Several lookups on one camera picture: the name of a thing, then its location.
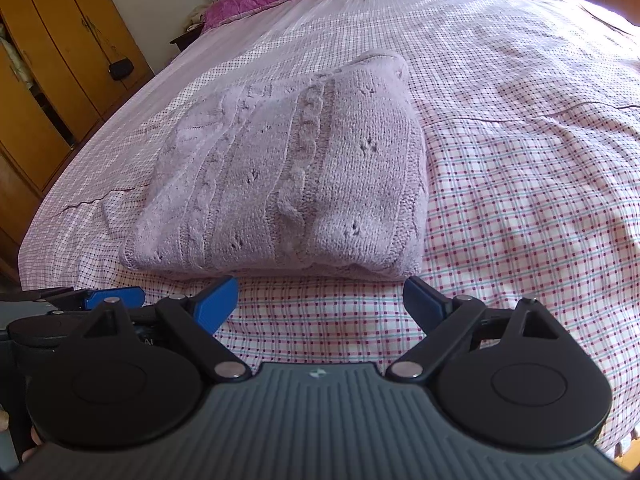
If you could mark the small black shoulder bag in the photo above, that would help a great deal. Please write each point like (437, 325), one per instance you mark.
(121, 70)

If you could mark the pink knit cardigan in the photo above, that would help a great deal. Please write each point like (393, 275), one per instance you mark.
(280, 175)

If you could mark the person's left hand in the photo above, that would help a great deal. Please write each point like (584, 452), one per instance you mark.
(36, 436)

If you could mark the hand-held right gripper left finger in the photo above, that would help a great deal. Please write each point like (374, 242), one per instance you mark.
(217, 306)

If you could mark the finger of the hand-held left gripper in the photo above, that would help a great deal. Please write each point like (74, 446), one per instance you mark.
(117, 294)

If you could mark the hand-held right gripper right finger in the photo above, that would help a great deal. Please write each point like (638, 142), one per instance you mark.
(422, 303)

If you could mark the dark wooden nightstand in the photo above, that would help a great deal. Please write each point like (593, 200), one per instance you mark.
(186, 41)

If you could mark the yellow wooden wardrobe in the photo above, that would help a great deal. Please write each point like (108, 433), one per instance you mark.
(50, 85)

